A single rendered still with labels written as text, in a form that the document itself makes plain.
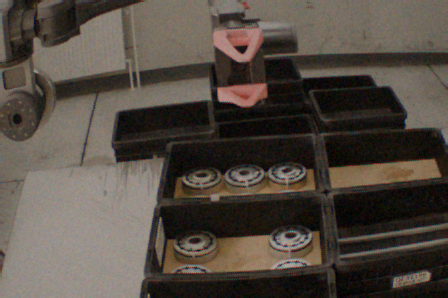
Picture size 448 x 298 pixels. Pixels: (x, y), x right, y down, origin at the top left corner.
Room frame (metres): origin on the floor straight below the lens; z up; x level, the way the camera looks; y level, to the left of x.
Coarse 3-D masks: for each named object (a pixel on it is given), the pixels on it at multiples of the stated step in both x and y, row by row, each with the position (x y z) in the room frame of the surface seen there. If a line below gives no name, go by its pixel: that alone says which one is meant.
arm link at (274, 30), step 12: (228, 12) 1.10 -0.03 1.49; (264, 24) 1.05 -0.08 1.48; (276, 24) 1.05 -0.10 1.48; (288, 24) 1.05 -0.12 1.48; (264, 36) 1.03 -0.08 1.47; (276, 36) 1.03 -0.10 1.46; (288, 36) 1.03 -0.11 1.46; (264, 48) 1.03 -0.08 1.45; (276, 48) 1.03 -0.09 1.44; (288, 48) 1.03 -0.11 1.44
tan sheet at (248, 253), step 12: (168, 240) 1.44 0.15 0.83; (228, 240) 1.42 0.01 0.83; (240, 240) 1.42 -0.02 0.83; (252, 240) 1.41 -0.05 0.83; (264, 240) 1.41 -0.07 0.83; (312, 240) 1.38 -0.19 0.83; (168, 252) 1.39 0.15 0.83; (228, 252) 1.37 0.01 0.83; (240, 252) 1.37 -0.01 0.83; (252, 252) 1.36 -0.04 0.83; (264, 252) 1.35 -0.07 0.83; (312, 252) 1.33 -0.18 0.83; (168, 264) 1.34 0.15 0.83; (180, 264) 1.34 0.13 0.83; (204, 264) 1.33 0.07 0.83; (216, 264) 1.33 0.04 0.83; (228, 264) 1.32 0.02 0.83; (240, 264) 1.32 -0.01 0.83; (252, 264) 1.31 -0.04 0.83; (264, 264) 1.31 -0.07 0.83; (312, 264) 1.28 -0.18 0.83
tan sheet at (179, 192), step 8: (224, 176) 1.72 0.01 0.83; (312, 176) 1.68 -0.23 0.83; (176, 184) 1.71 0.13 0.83; (224, 184) 1.68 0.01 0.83; (312, 184) 1.63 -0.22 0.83; (176, 192) 1.66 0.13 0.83; (184, 192) 1.66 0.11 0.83; (224, 192) 1.64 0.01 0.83; (256, 192) 1.63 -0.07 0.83; (264, 192) 1.62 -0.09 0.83; (272, 192) 1.62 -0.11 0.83
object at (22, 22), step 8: (8, 8) 1.38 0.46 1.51; (24, 8) 1.41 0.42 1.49; (8, 16) 1.36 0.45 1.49; (16, 16) 1.38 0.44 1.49; (24, 16) 1.38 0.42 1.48; (32, 16) 1.37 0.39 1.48; (8, 24) 1.36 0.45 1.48; (16, 24) 1.36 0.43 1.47; (24, 24) 1.37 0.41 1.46; (32, 24) 1.37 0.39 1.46; (8, 32) 1.36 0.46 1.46; (16, 32) 1.36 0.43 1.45; (24, 32) 1.37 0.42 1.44; (32, 32) 1.37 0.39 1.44; (8, 40) 1.36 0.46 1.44; (16, 40) 1.36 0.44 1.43; (24, 40) 1.38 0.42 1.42; (8, 48) 1.36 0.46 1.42; (16, 48) 1.41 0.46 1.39; (8, 56) 1.36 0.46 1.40
